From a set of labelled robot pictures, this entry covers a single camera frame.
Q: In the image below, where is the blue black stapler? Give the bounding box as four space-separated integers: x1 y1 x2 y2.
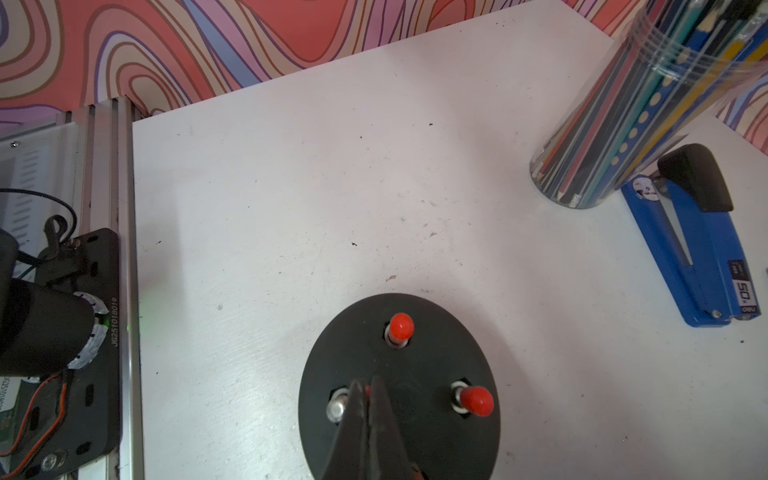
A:
621 144 761 328

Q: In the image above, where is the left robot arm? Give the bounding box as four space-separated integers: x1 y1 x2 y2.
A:
1 229 114 377

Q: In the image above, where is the red screw sleeve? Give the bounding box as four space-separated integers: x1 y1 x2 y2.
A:
458 386 495 417
386 313 415 346

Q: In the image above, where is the metal pen cup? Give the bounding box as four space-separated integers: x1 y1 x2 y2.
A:
530 1 767 209

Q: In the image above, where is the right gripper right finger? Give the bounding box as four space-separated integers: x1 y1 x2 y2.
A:
367 376 414 480

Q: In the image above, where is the black round screw base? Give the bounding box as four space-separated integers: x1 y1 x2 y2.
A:
298 293 500 479

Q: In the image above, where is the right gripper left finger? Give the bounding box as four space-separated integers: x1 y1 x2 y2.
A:
322 380 368 480

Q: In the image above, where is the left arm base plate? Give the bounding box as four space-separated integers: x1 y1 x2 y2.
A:
1 229 121 479

